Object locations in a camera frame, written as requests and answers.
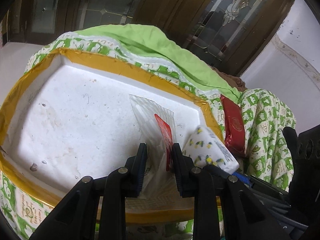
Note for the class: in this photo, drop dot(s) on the yellow-dotted tissue pack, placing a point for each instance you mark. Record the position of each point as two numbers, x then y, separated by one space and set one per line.
205 148

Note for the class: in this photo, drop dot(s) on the red wrapped packet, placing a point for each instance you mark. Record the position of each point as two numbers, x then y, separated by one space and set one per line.
234 127

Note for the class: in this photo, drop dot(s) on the white tissue pack red label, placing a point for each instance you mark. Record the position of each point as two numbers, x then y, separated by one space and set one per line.
161 126

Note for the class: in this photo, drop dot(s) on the white foam tray gold tape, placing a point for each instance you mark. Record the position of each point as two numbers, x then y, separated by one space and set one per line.
70 116

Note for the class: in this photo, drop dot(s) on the green patterned quilt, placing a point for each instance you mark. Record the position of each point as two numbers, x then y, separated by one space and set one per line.
147 47

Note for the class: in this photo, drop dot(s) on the wooden glass door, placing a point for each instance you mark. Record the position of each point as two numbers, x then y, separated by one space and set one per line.
226 34

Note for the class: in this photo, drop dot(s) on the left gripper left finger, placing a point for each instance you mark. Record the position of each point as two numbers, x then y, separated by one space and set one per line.
135 175

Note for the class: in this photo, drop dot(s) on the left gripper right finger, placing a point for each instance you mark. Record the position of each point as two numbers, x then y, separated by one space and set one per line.
182 166

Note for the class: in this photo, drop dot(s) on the black chair armrest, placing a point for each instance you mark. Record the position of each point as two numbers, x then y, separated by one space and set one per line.
291 138

